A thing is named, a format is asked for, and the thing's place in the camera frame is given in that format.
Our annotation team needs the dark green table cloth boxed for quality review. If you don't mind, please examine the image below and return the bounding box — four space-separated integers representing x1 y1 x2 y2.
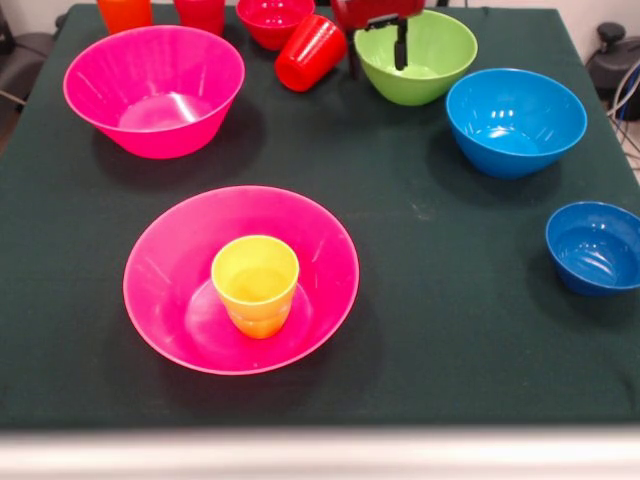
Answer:
0 3 640 431

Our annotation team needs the orange cup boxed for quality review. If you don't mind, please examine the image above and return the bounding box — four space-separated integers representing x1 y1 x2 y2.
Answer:
96 0 153 35

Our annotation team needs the yellow cup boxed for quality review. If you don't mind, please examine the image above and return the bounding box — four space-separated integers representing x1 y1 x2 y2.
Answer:
210 234 301 340

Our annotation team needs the small dark blue bowl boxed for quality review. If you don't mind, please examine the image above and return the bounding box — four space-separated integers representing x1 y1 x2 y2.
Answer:
545 201 640 298

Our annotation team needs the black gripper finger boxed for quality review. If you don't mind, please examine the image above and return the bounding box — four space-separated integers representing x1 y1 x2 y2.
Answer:
347 28 361 80
393 18 409 71

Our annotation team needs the red cup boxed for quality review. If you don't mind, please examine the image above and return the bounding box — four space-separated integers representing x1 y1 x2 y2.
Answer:
173 0 226 37
273 13 349 93

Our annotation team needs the bundle of cables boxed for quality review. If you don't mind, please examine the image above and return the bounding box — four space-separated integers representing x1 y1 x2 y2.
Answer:
606 59 640 174

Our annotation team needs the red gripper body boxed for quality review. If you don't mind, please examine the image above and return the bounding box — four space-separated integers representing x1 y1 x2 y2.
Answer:
329 0 426 32

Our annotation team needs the green bowl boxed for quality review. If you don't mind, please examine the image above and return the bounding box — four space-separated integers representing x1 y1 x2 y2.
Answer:
353 9 479 107

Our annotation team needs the light blue bowl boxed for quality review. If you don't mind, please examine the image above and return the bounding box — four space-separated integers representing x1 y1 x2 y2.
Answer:
445 67 589 180

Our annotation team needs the large pink bowl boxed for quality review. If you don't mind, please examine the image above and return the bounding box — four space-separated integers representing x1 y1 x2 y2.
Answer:
62 24 246 160
122 185 361 377

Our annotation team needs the small pink bowl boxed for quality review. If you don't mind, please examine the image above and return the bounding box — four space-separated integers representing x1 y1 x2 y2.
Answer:
235 0 317 52

